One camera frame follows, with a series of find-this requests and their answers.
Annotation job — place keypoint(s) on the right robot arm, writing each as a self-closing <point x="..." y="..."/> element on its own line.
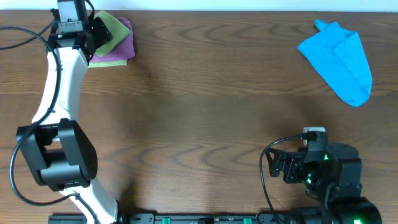
<point x="331" y="174"/>

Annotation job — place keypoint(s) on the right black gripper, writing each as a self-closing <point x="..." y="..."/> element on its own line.
<point x="293" y="160"/>

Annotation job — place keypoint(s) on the blue cloth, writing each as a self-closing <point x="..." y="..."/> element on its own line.
<point x="337" y="55"/>

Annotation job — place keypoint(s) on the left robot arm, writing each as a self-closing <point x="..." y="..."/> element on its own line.
<point x="57" y="151"/>

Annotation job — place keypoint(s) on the folded green cloth under purple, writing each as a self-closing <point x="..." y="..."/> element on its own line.
<point x="101" y="64"/>

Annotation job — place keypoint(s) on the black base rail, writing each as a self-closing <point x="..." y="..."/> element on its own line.
<point x="150" y="218"/>

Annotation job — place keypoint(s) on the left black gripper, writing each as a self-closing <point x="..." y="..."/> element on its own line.
<point x="101" y="34"/>

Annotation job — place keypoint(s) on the light green cloth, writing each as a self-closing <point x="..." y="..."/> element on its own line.
<point x="116" y="29"/>

